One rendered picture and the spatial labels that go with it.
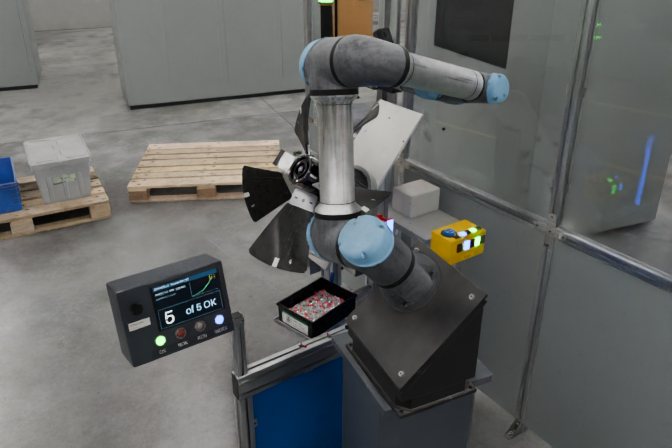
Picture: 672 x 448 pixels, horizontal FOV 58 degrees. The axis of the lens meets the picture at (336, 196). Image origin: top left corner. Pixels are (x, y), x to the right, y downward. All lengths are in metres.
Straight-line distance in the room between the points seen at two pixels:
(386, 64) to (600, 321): 1.40
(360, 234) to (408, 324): 0.25
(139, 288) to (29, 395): 1.89
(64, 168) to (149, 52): 2.99
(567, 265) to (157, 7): 5.92
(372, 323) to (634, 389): 1.18
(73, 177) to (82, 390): 2.01
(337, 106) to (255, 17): 6.26
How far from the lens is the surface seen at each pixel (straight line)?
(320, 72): 1.40
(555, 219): 2.34
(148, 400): 3.09
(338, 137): 1.42
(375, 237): 1.33
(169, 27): 7.46
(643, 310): 2.27
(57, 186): 4.84
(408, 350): 1.43
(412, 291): 1.43
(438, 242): 2.06
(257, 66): 7.74
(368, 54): 1.32
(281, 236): 2.14
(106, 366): 3.34
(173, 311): 1.52
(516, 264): 2.54
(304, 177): 2.11
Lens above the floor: 2.02
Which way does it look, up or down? 24 degrees down
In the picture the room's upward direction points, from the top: straight up
